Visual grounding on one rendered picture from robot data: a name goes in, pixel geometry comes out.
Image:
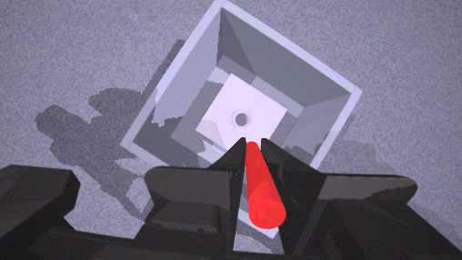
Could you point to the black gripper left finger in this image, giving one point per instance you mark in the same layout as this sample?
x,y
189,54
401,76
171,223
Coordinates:
x,y
219,184

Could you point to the red peg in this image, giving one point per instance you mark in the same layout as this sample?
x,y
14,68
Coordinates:
x,y
264,204

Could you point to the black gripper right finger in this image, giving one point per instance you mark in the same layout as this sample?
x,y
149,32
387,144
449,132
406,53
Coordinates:
x,y
304,192

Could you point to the light grey open box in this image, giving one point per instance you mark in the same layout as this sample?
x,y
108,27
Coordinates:
x,y
228,41

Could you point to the white square plate with hole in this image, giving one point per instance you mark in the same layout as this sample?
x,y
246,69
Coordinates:
x,y
260,113

